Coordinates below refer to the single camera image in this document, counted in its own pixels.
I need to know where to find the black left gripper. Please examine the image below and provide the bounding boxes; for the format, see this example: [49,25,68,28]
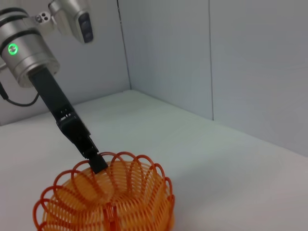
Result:
[28,67,108,175]

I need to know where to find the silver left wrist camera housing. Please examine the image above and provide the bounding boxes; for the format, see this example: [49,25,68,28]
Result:
[30,0,95,44]

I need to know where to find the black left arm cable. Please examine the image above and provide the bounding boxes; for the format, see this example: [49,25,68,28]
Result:
[0,81,40,107]

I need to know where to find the orange woven plastic basket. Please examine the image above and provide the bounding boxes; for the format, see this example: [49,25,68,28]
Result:
[33,151,176,231]

